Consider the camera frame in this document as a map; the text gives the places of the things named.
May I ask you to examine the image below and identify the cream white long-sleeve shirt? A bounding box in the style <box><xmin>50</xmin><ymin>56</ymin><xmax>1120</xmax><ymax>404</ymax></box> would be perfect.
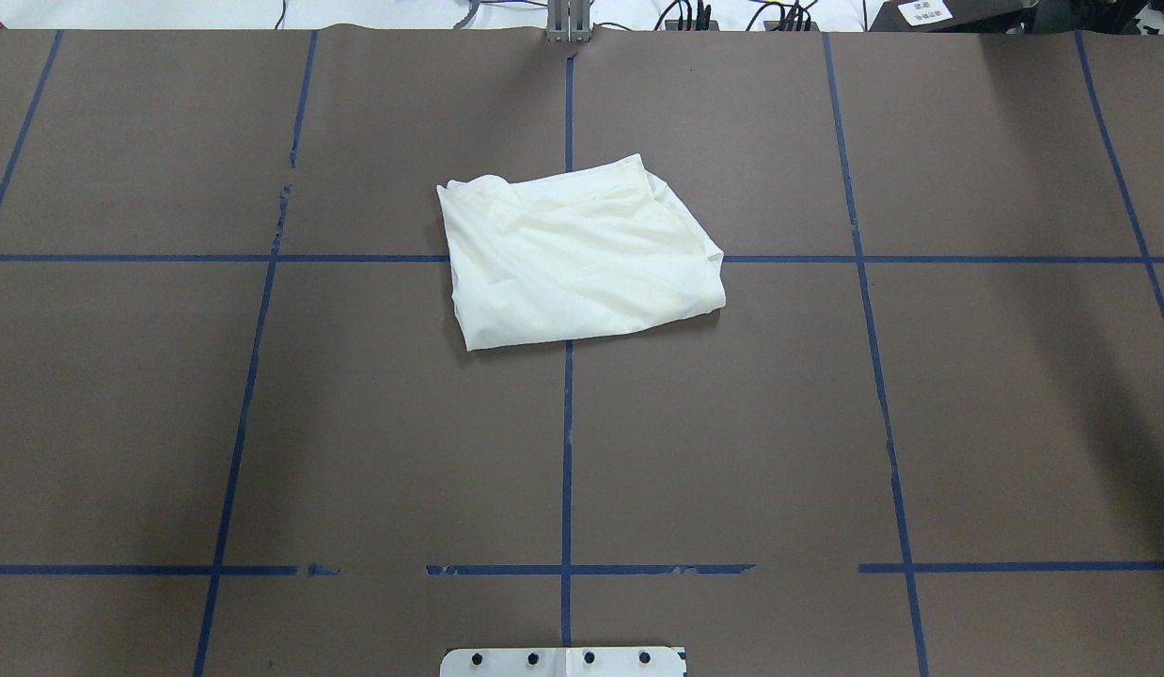
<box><xmin>437</xmin><ymin>154</ymin><xmax>728</xmax><ymax>352</ymax></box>

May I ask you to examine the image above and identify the grey aluminium frame post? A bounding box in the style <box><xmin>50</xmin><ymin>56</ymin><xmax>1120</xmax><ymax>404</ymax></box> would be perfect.
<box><xmin>544</xmin><ymin>0</ymin><xmax>592</xmax><ymax>43</ymax></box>

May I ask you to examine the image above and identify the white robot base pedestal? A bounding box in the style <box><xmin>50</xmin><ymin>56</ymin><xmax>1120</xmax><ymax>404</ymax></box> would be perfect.
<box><xmin>439</xmin><ymin>646</ymin><xmax>688</xmax><ymax>676</ymax></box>

